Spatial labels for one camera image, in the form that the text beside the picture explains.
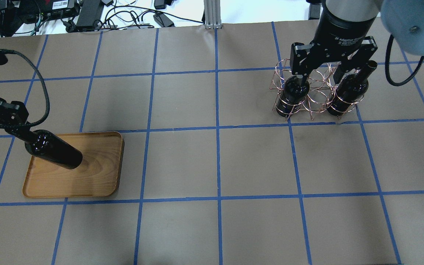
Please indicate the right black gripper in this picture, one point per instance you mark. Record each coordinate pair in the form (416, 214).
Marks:
(339, 32)

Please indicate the dark wine bottle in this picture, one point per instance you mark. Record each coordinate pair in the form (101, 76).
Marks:
(47, 146)
(290, 99)
(351, 89)

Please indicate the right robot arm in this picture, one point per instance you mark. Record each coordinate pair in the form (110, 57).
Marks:
(403, 19)

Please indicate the wooden serving tray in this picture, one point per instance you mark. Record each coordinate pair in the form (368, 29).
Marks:
(97, 176)

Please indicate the black power brick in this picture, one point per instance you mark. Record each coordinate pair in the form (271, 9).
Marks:
(90, 12)

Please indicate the black power adapter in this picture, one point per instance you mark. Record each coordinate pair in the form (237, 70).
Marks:
(163, 21)

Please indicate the copper wire bottle basket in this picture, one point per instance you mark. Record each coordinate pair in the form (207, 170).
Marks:
(321, 95)

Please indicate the aluminium frame post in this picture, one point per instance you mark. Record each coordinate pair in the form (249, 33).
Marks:
(212, 14)

